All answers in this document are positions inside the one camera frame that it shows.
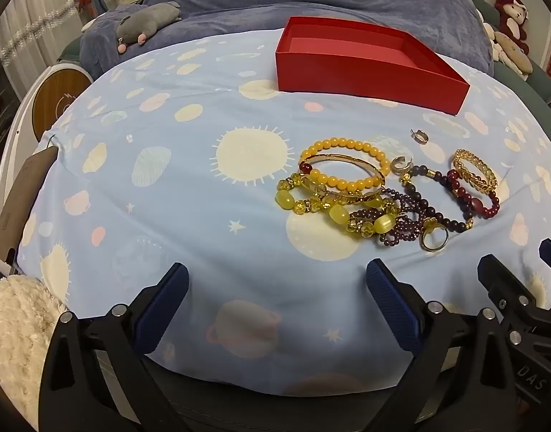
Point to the grey plush mouse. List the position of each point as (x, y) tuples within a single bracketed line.
[(145, 20)]

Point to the white curtain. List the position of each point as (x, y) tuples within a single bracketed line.
[(32, 18)]

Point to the cookie plush toy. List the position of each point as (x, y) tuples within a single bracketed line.
[(513, 54)]

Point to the brown leather pad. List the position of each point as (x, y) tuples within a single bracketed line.
[(23, 198)]

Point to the red monkey plush toy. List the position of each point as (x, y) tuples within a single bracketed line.
[(511, 20)]

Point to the light blue planet-print sheet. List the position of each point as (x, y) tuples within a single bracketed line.
[(167, 211)]

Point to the red cardboard box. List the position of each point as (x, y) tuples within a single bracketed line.
[(347, 76)]

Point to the gold hoop earring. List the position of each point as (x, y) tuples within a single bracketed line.
[(421, 139), (399, 166)]

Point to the white fluffy rug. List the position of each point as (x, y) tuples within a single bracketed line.
[(14, 324)]

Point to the round wooden panel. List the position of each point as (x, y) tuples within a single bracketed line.
[(55, 99)]

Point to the thin gold bangle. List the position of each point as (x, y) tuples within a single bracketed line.
[(347, 158)]

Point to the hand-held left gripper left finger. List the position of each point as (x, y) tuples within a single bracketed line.
[(165, 297)]

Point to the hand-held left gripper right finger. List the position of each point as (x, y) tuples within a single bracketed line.
[(390, 297)]

